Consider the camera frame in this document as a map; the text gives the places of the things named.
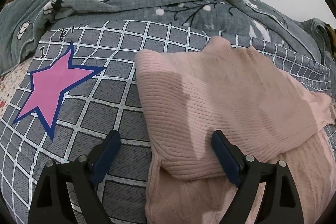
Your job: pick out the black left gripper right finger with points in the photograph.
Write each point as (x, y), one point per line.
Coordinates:
(280, 201)

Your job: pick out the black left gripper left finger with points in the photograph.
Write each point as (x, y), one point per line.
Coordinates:
(51, 202)

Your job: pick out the pink ribbed knit sweater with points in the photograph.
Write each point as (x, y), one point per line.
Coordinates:
(186, 96)

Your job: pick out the grey checked bed sheet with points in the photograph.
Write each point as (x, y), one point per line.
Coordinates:
(110, 100)

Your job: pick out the floral patterned mattress cover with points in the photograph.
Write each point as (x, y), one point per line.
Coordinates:
(10, 82)

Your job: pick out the brown camouflage cloth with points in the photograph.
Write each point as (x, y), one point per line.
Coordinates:
(332, 35)

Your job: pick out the grey-green floral quilt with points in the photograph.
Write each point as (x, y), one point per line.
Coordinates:
(23, 23)

